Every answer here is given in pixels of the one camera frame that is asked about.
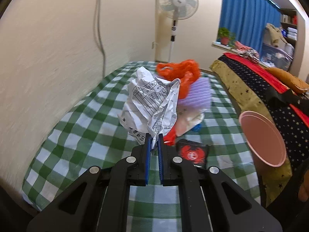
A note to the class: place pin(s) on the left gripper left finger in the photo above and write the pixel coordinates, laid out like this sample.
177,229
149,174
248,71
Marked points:
139,175

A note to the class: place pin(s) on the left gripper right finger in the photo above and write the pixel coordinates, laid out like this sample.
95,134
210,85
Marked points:
167,173

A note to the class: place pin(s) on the red shiny wrapper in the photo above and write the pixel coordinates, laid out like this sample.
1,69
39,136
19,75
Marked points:
170,137

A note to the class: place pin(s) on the black crab snack packet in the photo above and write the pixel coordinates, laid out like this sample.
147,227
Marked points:
194,152

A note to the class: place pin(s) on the printed white paper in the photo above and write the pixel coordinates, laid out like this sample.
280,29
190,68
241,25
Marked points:
151,106

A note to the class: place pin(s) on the orange plastic bag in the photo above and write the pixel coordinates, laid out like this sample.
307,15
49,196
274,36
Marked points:
187,71

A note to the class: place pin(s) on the pink trash bin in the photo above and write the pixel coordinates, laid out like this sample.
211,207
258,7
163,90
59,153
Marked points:
264,140

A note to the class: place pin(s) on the orange-brown pillow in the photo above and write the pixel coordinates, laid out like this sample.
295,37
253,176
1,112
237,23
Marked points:
295,84

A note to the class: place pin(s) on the blue plastic scrap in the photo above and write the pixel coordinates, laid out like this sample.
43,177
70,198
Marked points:
197,127

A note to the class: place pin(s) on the clear plastic storage box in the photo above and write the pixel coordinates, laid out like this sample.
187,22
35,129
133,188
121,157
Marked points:
273,57

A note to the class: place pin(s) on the white plastic bag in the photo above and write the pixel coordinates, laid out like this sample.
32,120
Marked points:
187,118

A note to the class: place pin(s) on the green checkered tablecloth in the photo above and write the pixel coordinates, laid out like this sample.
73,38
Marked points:
91,134

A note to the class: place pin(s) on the beige jacket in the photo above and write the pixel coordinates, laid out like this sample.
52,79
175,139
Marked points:
276,36

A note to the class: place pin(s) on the striped black white clothing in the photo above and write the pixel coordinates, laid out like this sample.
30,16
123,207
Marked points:
250,54

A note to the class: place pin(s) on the wooden bookshelf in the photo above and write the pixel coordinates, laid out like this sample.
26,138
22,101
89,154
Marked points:
289,25

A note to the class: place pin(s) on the pink folded clothing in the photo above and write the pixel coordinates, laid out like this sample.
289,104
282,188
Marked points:
240,46

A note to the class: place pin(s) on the star patterned bed skirt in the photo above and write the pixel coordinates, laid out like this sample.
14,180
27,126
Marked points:
248,89

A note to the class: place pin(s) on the potted green plant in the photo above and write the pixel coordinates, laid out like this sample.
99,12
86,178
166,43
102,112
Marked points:
226,37

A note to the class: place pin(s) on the blue curtain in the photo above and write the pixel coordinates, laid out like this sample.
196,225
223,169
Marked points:
247,19

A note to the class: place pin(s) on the white standing fan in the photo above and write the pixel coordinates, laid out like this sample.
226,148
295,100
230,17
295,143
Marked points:
177,10

